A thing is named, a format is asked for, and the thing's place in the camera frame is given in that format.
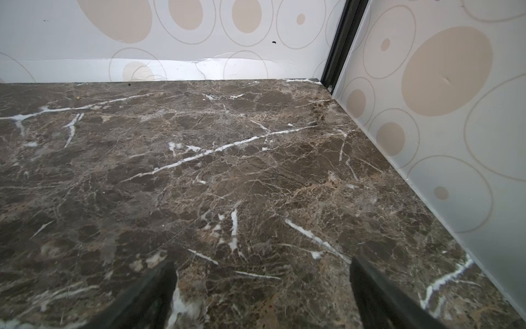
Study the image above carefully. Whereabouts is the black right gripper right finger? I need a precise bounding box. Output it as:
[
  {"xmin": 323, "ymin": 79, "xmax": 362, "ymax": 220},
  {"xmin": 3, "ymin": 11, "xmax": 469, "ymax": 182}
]
[{"xmin": 349, "ymin": 256, "xmax": 446, "ymax": 329}]

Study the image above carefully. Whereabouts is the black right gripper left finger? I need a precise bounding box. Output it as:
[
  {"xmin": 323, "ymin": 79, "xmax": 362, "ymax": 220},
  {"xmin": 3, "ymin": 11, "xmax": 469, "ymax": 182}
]
[{"xmin": 82, "ymin": 260, "xmax": 178, "ymax": 329}]

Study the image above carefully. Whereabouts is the black corner frame post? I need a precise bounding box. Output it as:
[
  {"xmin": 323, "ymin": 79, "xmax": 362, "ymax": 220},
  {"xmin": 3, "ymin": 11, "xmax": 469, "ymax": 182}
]
[{"xmin": 321, "ymin": 0, "xmax": 368, "ymax": 94}]

